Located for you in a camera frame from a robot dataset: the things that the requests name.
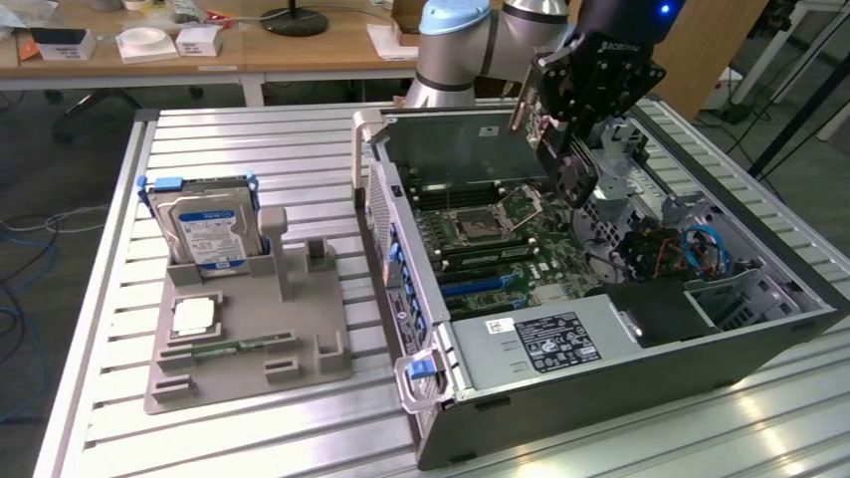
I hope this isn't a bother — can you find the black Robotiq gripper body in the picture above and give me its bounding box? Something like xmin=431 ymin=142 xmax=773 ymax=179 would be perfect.
xmin=570 ymin=0 xmax=694 ymax=119

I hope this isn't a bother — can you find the black graphics card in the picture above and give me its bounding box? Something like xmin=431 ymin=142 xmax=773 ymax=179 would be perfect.
xmin=507 ymin=49 xmax=603 ymax=210

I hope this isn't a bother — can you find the wooden cabinet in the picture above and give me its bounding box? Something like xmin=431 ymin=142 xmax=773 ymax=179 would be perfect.
xmin=586 ymin=0 xmax=773 ymax=121

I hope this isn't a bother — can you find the metal socket cover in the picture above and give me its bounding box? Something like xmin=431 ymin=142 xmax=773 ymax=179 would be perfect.
xmin=499 ymin=183 xmax=554 ymax=231

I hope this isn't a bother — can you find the metal disk bay cage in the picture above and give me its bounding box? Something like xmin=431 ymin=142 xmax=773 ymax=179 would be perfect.
xmin=569 ymin=119 xmax=667 ymax=253

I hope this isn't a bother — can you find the white paper booklet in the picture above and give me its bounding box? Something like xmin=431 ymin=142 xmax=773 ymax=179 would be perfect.
xmin=366 ymin=22 xmax=423 ymax=62

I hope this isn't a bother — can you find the CPU socket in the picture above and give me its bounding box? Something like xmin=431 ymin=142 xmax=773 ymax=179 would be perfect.
xmin=450 ymin=206 xmax=507 ymax=241

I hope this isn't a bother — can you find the green motherboard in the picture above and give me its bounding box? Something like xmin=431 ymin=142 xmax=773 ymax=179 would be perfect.
xmin=403 ymin=168 xmax=614 ymax=321

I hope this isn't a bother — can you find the installed RAM stick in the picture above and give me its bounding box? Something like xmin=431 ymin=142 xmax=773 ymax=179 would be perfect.
xmin=439 ymin=242 xmax=541 ymax=271

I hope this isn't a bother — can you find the black lamp base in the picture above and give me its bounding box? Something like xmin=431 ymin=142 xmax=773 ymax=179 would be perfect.
xmin=259 ymin=0 xmax=331 ymax=38

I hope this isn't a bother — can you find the blue expansion slot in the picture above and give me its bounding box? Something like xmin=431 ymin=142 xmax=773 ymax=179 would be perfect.
xmin=439 ymin=277 xmax=507 ymax=299

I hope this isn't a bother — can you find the wooden desk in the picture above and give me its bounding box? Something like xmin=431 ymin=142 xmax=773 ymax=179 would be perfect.
xmin=0 ymin=0 xmax=607 ymax=92

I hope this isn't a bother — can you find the grey power supply unit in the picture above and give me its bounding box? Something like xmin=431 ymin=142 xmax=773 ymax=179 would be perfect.
xmin=448 ymin=293 xmax=643 ymax=392

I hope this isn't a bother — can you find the small white box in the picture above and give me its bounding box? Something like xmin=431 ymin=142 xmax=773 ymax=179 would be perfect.
xmin=174 ymin=24 xmax=224 ymax=58

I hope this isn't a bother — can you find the black open PC case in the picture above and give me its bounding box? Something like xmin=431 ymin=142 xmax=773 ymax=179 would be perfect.
xmin=350 ymin=98 xmax=841 ymax=472

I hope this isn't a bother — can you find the hard disk with blue caddy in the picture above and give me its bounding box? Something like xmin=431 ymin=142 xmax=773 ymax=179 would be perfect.
xmin=134 ymin=168 xmax=262 ymax=280

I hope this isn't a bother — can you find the white round tape holder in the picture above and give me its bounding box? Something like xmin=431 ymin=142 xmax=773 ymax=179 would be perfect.
xmin=115 ymin=26 xmax=182 ymax=65

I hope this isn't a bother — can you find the grey parts rack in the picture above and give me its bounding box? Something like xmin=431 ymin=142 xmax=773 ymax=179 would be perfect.
xmin=142 ymin=206 xmax=355 ymax=417

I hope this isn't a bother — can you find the black chair base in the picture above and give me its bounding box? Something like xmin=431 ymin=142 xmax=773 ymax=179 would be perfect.
xmin=51 ymin=89 xmax=144 ymax=145

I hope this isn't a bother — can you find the silver CPU chip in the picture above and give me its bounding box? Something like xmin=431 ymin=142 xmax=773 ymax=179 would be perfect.
xmin=170 ymin=298 xmax=222 ymax=336

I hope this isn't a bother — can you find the green RAM stick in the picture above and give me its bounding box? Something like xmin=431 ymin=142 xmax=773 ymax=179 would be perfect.
xmin=160 ymin=336 xmax=298 ymax=358

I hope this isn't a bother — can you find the white box with black lid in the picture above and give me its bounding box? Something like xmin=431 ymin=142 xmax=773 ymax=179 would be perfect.
xmin=31 ymin=27 xmax=99 ymax=62

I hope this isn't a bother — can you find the blue wire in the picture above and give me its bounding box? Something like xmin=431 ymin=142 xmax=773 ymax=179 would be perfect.
xmin=682 ymin=223 xmax=733 ymax=281

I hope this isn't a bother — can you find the red wire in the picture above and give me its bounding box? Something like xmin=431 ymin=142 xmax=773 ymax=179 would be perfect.
xmin=651 ymin=233 xmax=687 ymax=280

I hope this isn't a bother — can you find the blue floor cable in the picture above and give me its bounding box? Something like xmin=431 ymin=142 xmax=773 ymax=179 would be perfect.
xmin=0 ymin=218 xmax=63 ymax=425

